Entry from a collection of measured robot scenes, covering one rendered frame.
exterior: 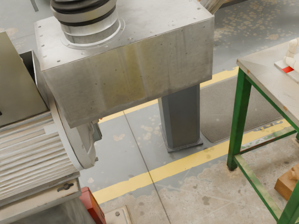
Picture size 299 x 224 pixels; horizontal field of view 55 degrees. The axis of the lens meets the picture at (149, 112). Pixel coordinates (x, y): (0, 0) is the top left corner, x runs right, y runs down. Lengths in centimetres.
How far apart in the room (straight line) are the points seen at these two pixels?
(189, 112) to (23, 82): 144
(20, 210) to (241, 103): 113
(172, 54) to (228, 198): 156
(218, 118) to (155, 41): 191
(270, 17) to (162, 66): 311
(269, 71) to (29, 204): 106
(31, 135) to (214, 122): 182
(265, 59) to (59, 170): 104
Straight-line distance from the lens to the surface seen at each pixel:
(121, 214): 168
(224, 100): 251
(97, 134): 112
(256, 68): 137
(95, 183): 215
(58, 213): 93
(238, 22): 349
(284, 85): 131
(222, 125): 233
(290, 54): 137
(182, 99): 181
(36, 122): 68
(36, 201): 85
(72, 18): 48
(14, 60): 57
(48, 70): 48
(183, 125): 199
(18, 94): 61
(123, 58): 50
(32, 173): 72
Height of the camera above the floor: 179
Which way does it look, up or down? 47 degrees down
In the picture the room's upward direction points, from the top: 11 degrees counter-clockwise
